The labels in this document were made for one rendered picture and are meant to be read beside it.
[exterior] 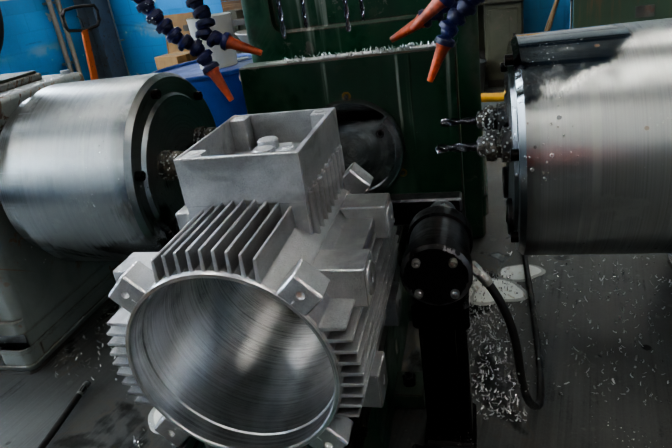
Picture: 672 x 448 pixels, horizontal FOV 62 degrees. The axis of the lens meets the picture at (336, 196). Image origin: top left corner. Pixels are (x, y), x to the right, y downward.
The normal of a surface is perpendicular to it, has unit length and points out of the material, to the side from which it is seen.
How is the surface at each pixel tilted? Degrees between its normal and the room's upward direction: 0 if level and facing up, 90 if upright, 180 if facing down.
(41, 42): 90
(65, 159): 62
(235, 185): 90
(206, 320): 70
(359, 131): 90
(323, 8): 90
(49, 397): 0
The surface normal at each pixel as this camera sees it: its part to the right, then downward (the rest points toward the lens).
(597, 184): -0.22, 0.37
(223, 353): 0.56, -0.69
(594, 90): -0.25, -0.33
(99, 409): -0.14, -0.91
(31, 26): 0.91, 0.04
